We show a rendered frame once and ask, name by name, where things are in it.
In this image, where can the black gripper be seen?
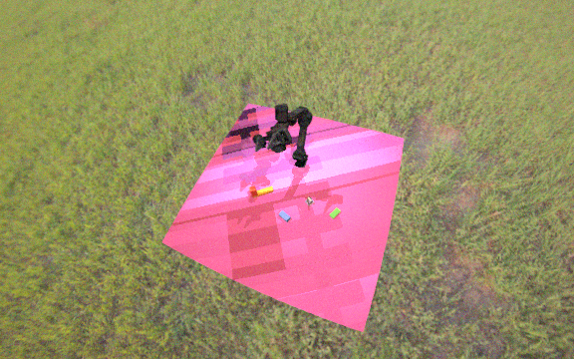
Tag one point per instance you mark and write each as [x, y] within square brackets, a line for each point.
[276, 136]

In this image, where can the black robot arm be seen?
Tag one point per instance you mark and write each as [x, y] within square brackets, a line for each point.
[286, 119]

